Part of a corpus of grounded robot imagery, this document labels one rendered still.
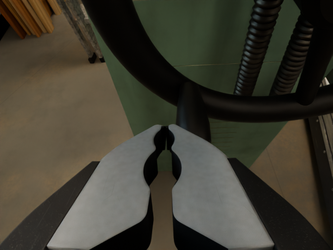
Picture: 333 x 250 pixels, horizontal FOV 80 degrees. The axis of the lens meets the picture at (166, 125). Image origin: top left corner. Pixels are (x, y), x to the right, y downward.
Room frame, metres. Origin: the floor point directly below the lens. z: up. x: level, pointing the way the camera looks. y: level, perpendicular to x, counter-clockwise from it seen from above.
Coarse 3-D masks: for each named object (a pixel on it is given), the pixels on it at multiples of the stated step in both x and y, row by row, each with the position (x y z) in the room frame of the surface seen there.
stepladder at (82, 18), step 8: (56, 0) 1.09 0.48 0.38; (72, 0) 1.09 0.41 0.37; (64, 8) 1.09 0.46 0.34; (72, 8) 1.07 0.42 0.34; (80, 8) 1.13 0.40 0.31; (72, 16) 1.11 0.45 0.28; (80, 16) 1.09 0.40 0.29; (72, 24) 1.08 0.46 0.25; (80, 24) 1.07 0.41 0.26; (88, 24) 1.12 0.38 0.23; (80, 32) 1.11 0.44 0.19; (88, 32) 1.07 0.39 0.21; (80, 40) 1.08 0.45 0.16; (96, 40) 1.11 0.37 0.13; (88, 48) 1.10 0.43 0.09; (96, 48) 1.07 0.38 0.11; (88, 56) 1.08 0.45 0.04; (96, 56) 1.12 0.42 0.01
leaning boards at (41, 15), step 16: (0, 0) 1.46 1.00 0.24; (16, 0) 1.43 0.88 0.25; (32, 0) 1.45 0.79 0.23; (48, 0) 1.70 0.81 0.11; (64, 0) 1.91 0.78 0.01; (16, 16) 1.45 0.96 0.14; (32, 16) 1.48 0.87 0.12; (48, 16) 1.59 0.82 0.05; (16, 32) 1.41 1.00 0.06; (32, 32) 1.45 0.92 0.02; (48, 32) 1.45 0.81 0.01
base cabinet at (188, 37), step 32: (160, 0) 0.30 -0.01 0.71; (192, 0) 0.30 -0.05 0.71; (224, 0) 0.29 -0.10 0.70; (288, 0) 0.29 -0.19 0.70; (96, 32) 0.31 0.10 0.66; (160, 32) 0.30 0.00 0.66; (192, 32) 0.30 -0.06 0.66; (224, 32) 0.29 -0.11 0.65; (288, 32) 0.29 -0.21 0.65; (192, 64) 0.30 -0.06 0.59; (224, 64) 0.29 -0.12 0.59; (128, 96) 0.31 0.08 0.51; (224, 128) 0.28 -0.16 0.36; (256, 128) 0.28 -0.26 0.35; (160, 160) 0.30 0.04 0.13
